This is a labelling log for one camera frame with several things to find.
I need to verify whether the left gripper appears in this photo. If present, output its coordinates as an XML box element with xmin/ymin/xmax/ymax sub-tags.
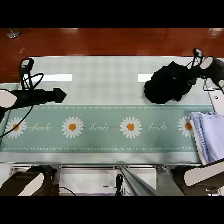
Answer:
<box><xmin>31</xmin><ymin>87</ymin><xmax>58</xmax><ymax>105</ymax></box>

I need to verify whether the black garment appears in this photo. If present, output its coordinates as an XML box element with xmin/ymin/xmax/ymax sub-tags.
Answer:
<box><xmin>143</xmin><ymin>60</ymin><xmax>201</xmax><ymax>105</ymax></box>

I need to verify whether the light blue shirt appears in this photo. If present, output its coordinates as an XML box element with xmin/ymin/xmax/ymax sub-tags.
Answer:
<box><xmin>189</xmin><ymin>111</ymin><xmax>224</xmax><ymax>166</ymax></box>

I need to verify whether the black cable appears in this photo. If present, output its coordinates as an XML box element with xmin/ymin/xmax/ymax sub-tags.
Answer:
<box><xmin>114</xmin><ymin>173</ymin><xmax>125</xmax><ymax>197</ymax></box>
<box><xmin>0</xmin><ymin>71</ymin><xmax>45</xmax><ymax>139</ymax></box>

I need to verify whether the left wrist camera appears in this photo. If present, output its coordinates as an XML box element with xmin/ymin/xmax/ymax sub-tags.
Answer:
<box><xmin>18</xmin><ymin>57</ymin><xmax>36</xmax><ymax>90</ymax></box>

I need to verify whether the silver frame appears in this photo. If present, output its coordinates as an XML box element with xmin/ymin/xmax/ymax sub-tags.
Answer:
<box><xmin>0</xmin><ymin>162</ymin><xmax>224</xmax><ymax>197</ymax></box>

